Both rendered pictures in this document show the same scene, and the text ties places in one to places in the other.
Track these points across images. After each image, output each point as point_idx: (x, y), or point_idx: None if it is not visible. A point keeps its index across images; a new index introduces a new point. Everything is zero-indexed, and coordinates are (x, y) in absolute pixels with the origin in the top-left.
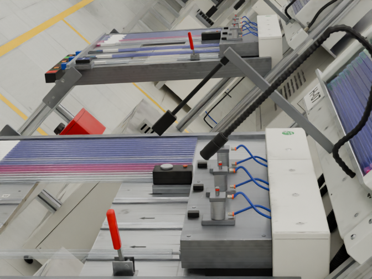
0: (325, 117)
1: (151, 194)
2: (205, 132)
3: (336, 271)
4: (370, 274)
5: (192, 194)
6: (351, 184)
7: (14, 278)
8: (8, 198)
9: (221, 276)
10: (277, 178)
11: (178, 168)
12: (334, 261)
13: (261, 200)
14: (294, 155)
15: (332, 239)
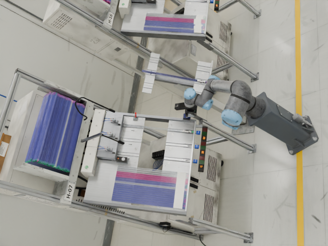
0: (74, 164)
1: (129, 158)
2: (108, 204)
3: (96, 107)
4: None
5: (118, 135)
6: (85, 117)
7: (156, 116)
8: (167, 160)
9: (116, 113)
10: None
11: (120, 158)
12: None
13: (103, 130)
14: (90, 149)
15: None
